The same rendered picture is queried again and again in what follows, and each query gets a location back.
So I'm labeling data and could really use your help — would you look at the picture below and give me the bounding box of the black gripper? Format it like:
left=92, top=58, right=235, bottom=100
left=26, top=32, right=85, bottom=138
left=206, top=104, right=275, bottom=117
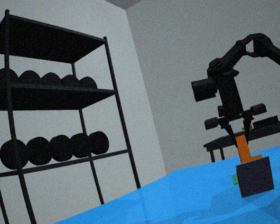
left=204, top=90, right=267, bottom=148

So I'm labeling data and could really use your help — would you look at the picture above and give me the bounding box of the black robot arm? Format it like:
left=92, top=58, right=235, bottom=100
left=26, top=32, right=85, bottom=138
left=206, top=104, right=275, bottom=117
left=191, top=33, right=280, bottom=102

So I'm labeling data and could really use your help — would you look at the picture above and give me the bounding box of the orange block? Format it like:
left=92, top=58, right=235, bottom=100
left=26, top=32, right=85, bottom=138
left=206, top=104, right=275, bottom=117
left=236, top=135, right=262, bottom=164

